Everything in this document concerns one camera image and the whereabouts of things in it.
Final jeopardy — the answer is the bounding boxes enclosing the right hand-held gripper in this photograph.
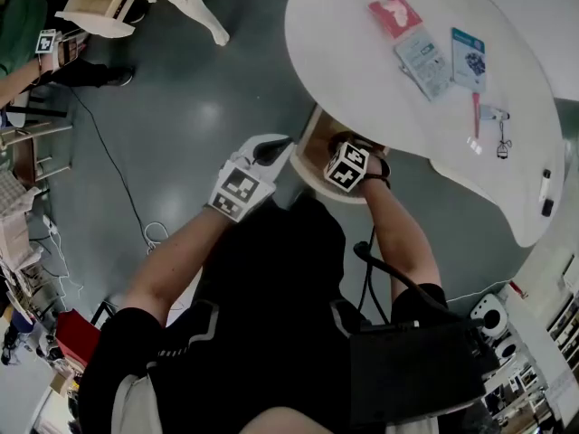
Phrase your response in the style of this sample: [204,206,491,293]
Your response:
[323,130,392,194]

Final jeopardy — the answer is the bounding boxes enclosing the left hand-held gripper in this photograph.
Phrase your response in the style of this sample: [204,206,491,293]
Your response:
[205,133,296,223]

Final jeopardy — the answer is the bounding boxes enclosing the grey printed packet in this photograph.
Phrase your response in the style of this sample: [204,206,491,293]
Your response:
[394,29,455,103]

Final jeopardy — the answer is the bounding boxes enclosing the red pen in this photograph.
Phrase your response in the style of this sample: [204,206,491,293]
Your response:
[471,91,482,140]

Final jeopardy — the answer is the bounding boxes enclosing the small white and grey gadget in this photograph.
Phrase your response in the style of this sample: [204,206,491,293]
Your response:
[479,103,511,122]

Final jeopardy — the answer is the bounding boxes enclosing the black keychain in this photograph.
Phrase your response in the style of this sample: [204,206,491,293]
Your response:
[496,119,514,160]

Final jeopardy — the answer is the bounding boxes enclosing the red and pink packet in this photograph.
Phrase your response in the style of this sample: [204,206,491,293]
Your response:
[367,0,424,41]

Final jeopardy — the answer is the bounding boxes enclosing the teal and white packet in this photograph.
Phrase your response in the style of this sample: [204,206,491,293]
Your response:
[450,26,488,94]

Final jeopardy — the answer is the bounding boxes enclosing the person's left forearm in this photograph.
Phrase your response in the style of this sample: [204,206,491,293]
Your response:
[122,203,236,318]

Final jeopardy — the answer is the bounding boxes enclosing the person's right forearm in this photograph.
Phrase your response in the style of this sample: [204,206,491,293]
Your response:
[360,177,443,291]

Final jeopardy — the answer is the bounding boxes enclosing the white table top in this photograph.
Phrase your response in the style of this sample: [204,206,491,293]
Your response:
[283,0,566,249]

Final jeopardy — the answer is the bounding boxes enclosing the open white wooden drawer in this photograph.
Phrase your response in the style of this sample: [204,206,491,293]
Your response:
[54,0,147,40]

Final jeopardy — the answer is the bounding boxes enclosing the person's black clothing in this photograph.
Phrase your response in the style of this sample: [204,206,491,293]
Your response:
[77,195,449,434]

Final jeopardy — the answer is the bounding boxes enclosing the large white round appliance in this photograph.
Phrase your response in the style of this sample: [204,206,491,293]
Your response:
[469,293,508,339]

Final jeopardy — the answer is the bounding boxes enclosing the black box on lap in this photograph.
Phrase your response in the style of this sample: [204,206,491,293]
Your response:
[348,319,501,429]

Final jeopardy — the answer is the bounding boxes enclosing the wooden chair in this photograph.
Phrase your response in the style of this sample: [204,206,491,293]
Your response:
[0,121,74,185]

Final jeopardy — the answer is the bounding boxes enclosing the red box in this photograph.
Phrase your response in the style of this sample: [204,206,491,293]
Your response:
[54,308,101,366]

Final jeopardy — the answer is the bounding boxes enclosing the grey quilted cloth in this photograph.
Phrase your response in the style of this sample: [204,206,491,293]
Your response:
[0,168,43,220]

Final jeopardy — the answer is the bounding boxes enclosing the person's bare knee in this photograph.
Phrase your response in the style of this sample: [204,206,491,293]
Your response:
[237,405,337,434]

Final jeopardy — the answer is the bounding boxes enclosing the small white round appliance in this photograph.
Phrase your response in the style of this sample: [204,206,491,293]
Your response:
[494,335,522,362]

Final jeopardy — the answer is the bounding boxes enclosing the white coiled cable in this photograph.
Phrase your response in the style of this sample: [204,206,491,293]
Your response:
[143,221,171,256]

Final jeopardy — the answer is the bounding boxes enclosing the black cable to box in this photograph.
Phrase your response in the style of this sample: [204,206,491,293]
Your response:
[352,223,453,327]

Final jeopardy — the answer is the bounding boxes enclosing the black floor cable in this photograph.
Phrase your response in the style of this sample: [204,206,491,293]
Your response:
[66,84,151,244]

